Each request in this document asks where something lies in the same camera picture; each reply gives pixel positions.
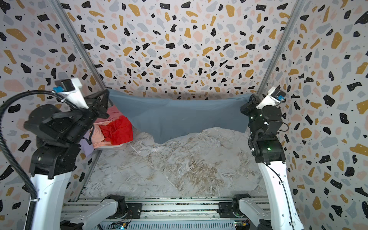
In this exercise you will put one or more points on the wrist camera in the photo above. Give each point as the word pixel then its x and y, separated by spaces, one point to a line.
pixel 274 97
pixel 70 89

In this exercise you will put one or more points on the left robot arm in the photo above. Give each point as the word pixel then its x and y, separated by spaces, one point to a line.
pixel 58 135

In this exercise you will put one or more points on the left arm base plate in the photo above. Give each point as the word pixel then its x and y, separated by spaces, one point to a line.
pixel 128 211

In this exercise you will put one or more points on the grey t-shirt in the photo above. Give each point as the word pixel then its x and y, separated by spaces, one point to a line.
pixel 167 119

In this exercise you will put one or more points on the peach t-shirt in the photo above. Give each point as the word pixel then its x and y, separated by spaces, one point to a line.
pixel 98 139

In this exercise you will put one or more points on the red t-shirt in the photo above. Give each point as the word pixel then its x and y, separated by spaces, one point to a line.
pixel 117 132

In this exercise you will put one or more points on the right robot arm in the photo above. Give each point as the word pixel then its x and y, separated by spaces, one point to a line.
pixel 265 122

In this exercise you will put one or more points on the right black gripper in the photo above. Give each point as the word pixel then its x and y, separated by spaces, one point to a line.
pixel 248 106

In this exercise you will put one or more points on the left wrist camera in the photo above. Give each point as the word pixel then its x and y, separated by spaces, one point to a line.
pixel 70 89

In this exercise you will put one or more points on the corner aluminium post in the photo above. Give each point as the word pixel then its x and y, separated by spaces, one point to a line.
pixel 62 15
pixel 279 49

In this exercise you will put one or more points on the right corner aluminium post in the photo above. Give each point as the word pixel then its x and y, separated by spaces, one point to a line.
pixel 279 49

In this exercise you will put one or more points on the circuit board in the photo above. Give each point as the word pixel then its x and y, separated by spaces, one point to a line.
pixel 242 225
pixel 119 226

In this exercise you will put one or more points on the aluminium mounting rail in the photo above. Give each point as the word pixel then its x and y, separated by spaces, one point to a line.
pixel 168 213

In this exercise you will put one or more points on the left circuit board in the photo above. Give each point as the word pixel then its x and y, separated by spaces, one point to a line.
pixel 119 226

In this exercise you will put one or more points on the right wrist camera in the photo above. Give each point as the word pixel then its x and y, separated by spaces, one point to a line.
pixel 274 97

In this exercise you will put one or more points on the right circuit board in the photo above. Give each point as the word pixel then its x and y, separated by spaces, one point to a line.
pixel 242 225

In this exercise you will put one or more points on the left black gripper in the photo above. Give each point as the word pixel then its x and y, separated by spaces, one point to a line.
pixel 97 106

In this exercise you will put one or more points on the dusty pink t-shirt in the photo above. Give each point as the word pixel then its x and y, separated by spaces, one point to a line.
pixel 114 114

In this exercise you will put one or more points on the white laundry basket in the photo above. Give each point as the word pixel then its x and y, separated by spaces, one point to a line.
pixel 112 146

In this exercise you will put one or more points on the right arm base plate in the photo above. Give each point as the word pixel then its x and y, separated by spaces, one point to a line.
pixel 225 210

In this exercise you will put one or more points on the left corner aluminium post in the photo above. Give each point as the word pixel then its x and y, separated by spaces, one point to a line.
pixel 62 15

